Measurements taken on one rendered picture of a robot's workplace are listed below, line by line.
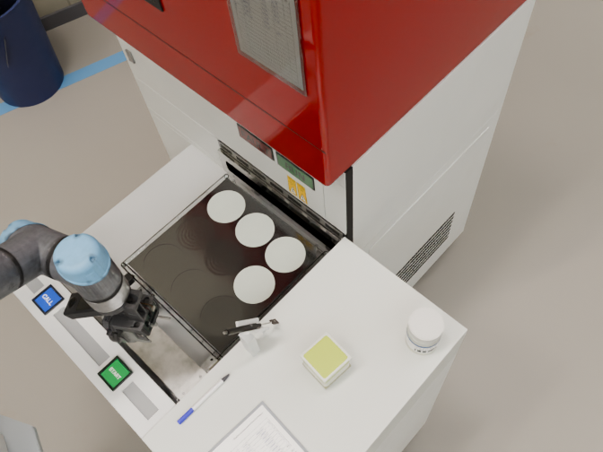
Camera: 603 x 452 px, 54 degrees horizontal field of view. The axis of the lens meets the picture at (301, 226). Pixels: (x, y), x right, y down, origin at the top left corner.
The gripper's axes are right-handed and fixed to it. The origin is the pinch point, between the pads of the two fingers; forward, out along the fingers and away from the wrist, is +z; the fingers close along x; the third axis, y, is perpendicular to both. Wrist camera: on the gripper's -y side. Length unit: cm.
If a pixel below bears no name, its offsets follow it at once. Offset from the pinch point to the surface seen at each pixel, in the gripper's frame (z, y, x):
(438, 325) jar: 0, 60, 14
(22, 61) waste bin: 75, -137, 141
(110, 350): 10.4, -8.7, -1.4
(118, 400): 10.6, -2.8, -11.4
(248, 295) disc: 16.1, 16.3, 19.5
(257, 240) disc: 15.9, 14.8, 34.5
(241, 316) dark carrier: 16.3, 16.2, 14.2
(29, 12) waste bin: 58, -132, 156
